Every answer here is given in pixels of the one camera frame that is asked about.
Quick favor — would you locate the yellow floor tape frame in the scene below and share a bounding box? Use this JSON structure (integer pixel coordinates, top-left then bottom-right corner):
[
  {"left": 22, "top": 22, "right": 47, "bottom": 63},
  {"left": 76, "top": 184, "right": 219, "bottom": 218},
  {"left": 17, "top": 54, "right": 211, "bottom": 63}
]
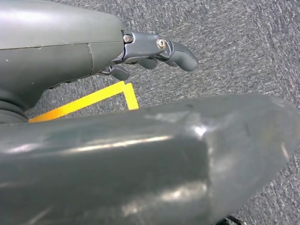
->
[{"left": 29, "top": 81, "right": 139, "bottom": 124}]

